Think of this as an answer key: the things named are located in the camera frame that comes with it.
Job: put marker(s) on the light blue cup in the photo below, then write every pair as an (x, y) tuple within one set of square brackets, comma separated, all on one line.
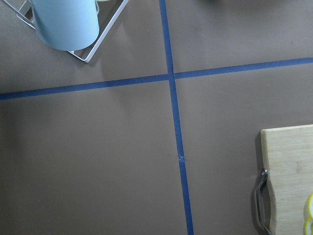
[(66, 25)]

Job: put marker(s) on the bamboo cutting board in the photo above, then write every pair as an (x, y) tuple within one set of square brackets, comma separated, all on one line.
[(288, 174)]

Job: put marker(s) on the lower lemon slice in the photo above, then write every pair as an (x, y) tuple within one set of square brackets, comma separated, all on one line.
[(308, 226)]

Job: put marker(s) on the white wire cup rack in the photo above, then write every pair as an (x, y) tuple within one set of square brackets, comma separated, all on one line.
[(107, 15)]

